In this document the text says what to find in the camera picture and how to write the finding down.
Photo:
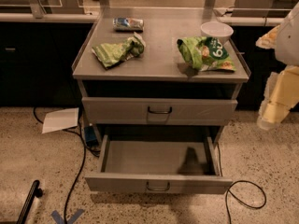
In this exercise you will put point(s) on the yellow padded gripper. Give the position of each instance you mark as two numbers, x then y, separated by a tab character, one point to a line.
288	42

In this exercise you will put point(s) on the grey drawer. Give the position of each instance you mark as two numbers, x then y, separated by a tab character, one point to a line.
155	111
135	164

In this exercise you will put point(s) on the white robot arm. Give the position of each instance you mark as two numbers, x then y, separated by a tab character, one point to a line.
284	39

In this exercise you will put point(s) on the grey metal drawer cabinet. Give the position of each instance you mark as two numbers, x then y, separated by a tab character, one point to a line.
160	71

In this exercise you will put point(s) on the grey top drawer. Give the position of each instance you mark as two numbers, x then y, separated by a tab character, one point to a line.
155	111

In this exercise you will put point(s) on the white bowl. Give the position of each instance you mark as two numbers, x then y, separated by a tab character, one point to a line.
217	29

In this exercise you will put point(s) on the green chip bag right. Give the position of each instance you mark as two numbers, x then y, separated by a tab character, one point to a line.
205	53

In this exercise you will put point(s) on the crumpled green chip bag left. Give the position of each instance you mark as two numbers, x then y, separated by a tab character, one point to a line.
111	54

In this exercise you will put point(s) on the blue silver snack packet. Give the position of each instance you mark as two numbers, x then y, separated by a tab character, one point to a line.
128	24

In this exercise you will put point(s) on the blue power adapter box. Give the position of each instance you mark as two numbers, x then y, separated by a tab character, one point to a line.
90	137

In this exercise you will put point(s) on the white paper sheet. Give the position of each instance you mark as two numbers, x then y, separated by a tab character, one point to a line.
60	120

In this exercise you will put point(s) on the black bar bottom left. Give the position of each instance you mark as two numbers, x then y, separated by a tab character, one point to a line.
34	192

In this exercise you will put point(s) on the dark counter with white rail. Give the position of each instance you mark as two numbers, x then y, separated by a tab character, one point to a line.
36	59

